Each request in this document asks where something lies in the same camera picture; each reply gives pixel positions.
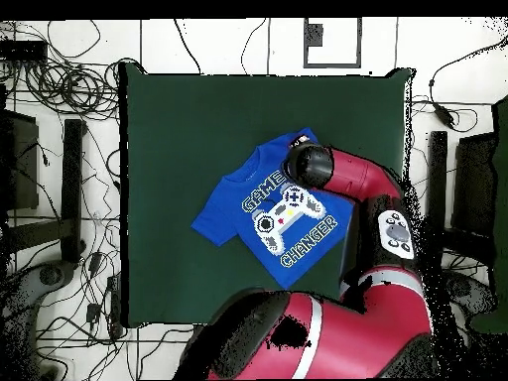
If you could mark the blue printed shirt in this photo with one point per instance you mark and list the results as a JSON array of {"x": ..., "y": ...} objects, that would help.
[{"x": 238, "y": 206}]

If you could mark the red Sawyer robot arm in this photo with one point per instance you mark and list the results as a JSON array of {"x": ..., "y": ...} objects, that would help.
[{"x": 357, "y": 325}]

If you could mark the black flat box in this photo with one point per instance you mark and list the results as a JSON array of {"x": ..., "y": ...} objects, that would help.
[{"x": 22, "y": 50}]

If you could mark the dark grey square tag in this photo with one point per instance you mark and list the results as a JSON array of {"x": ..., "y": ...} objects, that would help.
[{"x": 314, "y": 35}]

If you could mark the dark green table cloth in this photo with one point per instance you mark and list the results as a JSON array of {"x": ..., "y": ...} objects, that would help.
[{"x": 178, "y": 119}]

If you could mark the black power adapter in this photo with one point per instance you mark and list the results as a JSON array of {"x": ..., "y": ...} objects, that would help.
[{"x": 443, "y": 115}]

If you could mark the dark box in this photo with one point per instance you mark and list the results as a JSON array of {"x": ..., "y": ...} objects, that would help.
[
  {"x": 22, "y": 166},
  {"x": 474, "y": 186}
]

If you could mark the green hanging cloth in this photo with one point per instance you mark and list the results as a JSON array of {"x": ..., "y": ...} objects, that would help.
[{"x": 502, "y": 198}]

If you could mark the grey chair base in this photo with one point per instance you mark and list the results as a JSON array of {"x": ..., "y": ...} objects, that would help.
[
  {"x": 51, "y": 274},
  {"x": 472, "y": 293}
]

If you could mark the black power strip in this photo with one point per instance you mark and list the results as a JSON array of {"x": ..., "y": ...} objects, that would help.
[{"x": 115, "y": 301}]

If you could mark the small black adapter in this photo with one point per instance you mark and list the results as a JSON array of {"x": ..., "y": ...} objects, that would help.
[{"x": 93, "y": 312}]

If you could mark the grey square floor frame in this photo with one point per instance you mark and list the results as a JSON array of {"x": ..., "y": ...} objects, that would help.
[{"x": 332, "y": 64}]

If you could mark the black frame leg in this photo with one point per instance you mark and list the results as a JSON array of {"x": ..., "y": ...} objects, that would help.
[
  {"x": 72, "y": 178},
  {"x": 437, "y": 166}
]

